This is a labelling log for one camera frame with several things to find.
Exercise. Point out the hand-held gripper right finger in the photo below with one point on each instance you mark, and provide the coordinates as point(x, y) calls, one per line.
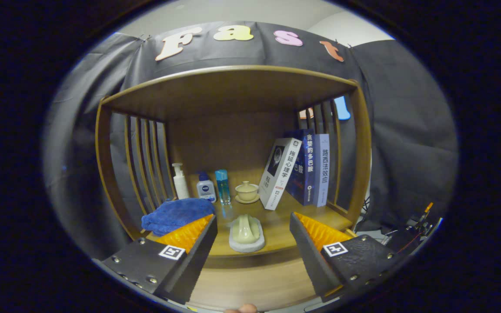
point(309, 256)

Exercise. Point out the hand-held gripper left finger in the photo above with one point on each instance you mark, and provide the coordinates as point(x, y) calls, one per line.
point(198, 256)

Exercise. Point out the wooden drawer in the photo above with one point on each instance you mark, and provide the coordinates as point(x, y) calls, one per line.
point(255, 282)

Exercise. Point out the wooden countertop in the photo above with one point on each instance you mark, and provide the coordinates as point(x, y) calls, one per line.
point(276, 226)

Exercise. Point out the wooden cabinet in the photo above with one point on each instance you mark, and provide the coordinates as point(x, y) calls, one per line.
point(215, 95)

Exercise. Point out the folded blue towel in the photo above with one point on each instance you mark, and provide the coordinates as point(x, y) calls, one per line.
point(174, 215)

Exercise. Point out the white bottle with blue cap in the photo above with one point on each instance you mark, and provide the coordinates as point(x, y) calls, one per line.
point(206, 190)

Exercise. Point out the white pump bottle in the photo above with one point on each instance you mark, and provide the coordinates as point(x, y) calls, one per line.
point(181, 187)

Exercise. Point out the clear blue bottle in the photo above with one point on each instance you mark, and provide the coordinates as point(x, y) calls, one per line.
point(223, 189)

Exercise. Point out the cream lidded teacup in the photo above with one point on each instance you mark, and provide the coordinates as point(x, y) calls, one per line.
point(247, 192)

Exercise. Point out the white book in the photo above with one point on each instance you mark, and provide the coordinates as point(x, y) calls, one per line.
point(283, 174)

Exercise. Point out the dark blue book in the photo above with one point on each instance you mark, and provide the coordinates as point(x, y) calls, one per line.
point(306, 169)

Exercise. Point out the light blue book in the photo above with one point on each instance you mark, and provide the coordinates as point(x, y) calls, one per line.
point(322, 169)

